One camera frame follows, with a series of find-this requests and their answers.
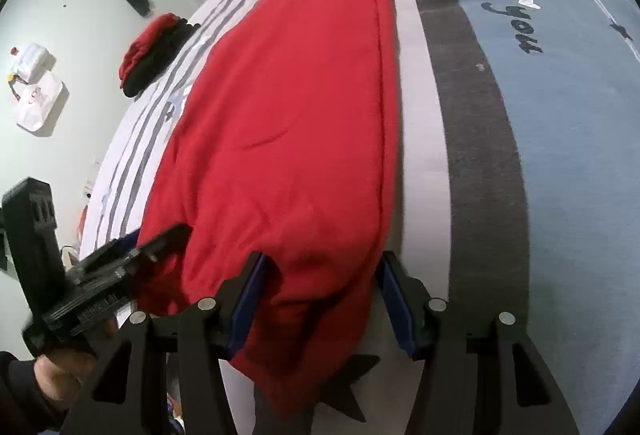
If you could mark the person's left hand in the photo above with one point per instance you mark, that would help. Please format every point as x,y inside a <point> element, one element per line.
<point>55,372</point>

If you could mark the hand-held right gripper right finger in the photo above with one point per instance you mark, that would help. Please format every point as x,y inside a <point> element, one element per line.
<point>395,302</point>

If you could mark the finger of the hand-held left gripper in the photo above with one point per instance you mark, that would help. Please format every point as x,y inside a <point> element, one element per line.
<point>162,242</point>

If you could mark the folded black garment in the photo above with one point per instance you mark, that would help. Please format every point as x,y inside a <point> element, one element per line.
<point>155,60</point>

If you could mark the person's left forearm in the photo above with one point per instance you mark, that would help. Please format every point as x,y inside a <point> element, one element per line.
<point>17,395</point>

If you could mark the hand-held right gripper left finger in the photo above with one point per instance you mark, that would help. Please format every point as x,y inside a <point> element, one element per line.
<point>246,302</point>

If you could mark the striped grey printed bed cover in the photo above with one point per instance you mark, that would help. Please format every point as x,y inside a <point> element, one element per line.
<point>480,125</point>

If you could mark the folded red garment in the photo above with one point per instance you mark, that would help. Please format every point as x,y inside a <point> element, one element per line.
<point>145,42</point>

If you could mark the white plastic jug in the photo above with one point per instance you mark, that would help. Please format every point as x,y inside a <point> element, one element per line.
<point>30,61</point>

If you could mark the white plastic bag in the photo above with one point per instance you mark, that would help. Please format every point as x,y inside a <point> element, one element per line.
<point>37,105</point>

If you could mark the red garment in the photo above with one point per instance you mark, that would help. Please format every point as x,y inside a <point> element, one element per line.
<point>295,140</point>
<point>145,42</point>

